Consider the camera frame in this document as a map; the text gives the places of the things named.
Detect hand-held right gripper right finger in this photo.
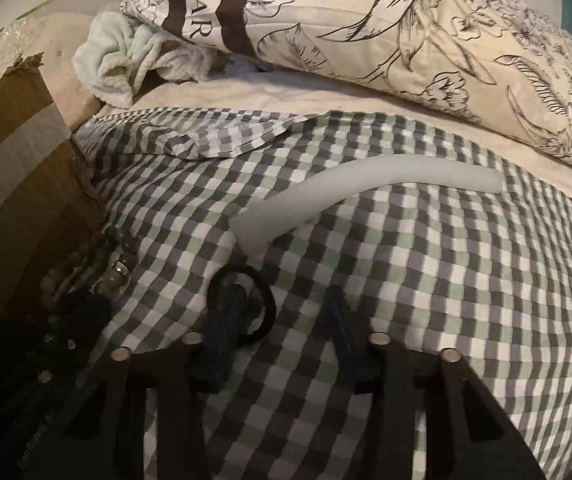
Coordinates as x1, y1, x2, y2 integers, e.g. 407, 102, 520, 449
323, 285, 532, 480

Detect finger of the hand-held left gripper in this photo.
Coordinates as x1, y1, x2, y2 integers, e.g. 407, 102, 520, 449
56, 290, 112, 342

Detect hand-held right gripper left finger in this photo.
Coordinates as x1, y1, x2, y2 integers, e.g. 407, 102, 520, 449
63, 282, 249, 480

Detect black hair tie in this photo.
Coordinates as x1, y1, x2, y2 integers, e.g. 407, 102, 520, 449
207, 265, 277, 347

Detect green bead bracelet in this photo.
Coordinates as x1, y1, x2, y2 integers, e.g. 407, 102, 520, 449
38, 226, 140, 321

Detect white foam tube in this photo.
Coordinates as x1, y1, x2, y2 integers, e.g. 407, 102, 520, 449
229, 156, 503, 251

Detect brown cardboard box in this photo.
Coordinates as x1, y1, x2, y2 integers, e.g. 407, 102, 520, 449
0, 55, 104, 331

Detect green checked cloth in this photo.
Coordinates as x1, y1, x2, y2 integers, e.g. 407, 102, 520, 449
73, 105, 572, 480

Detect light green towel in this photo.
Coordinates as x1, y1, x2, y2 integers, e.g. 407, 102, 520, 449
73, 11, 227, 108

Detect cream tufted headboard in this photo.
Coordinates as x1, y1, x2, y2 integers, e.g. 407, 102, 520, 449
0, 15, 49, 86

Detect floral print pillow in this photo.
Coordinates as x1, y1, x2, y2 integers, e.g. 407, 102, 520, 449
120, 0, 572, 183

